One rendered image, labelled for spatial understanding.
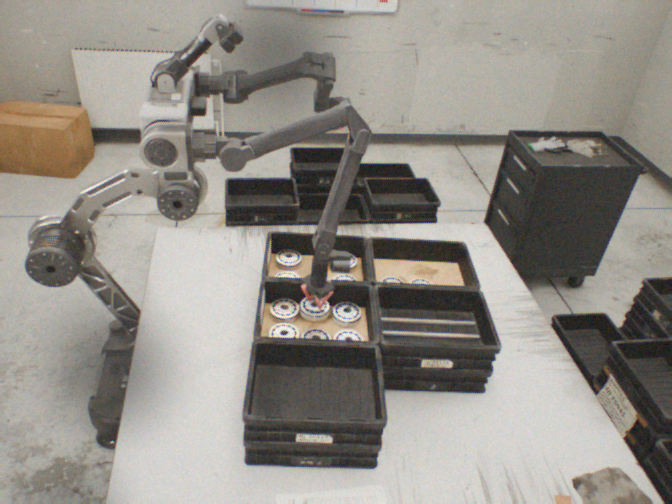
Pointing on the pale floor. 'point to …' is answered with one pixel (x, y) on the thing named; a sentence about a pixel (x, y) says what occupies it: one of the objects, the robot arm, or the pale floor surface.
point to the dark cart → (559, 204)
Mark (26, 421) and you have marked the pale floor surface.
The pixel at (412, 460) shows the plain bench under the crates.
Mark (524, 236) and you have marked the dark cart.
